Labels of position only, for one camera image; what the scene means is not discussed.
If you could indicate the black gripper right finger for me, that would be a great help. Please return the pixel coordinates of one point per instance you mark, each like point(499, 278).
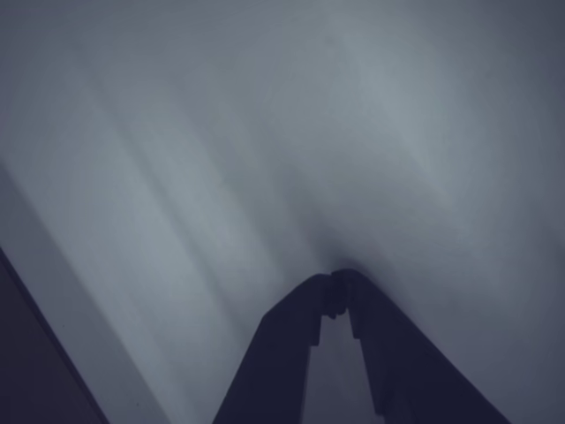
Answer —
point(410, 371)

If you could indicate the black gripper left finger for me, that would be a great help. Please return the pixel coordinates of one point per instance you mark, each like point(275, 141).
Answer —
point(273, 362)

